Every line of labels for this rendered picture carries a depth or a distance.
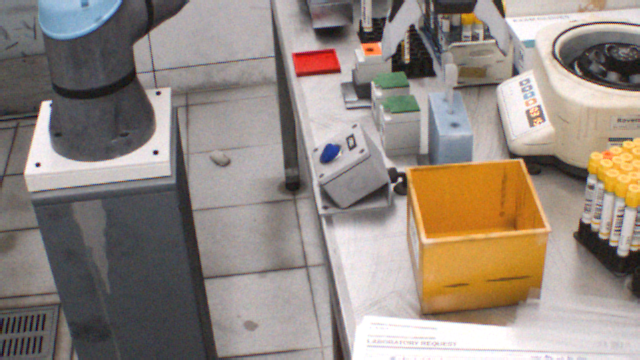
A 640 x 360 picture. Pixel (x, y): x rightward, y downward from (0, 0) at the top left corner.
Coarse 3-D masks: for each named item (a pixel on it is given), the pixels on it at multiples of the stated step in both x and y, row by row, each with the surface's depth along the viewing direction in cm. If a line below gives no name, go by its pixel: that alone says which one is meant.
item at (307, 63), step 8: (296, 56) 147; (304, 56) 147; (312, 56) 147; (320, 56) 147; (328, 56) 147; (336, 56) 145; (296, 64) 144; (304, 64) 145; (312, 64) 145; (320, 64) 145; (328, 64) 145; (336, 64) 144; (296, 72) 142; (304, 72) 142; (312, 72) 142; (320, 72) 142; (328, 72) 142; (336, 72) 143
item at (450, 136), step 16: (432, 96) 115; (432, 112) 113; (464, 112) 112; (432, 128) 114; (448, 128) 109; (464, 128) 109; (432, 144) 116; (448, 144) 109; (464, 144) 109; (432, 160) 117; (448, 160) 110; (464, 160) 110
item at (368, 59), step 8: (360, 48) 133; (368, 48) 132; (376, 48) 132; (360, 56) 132; (368, 56) 130; (376, 56) 130; (360, 64) 131; (368, 64) 131; (376, 64) 131; (384, 64) 131; (360, 72) 131; (368, 72) 131; (376, 72) 132; (384, 72) 132; (360, 80) 132; (368, 80) 132
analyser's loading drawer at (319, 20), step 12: (312, 0) 155; (324, 0) 155; (336, 0) 155; (312, 12) 150; (324, 12) 150; (336, 12) 151; (348, 12) 151; (324, 24) 151; (336, 24) 152; (348, 24) 152
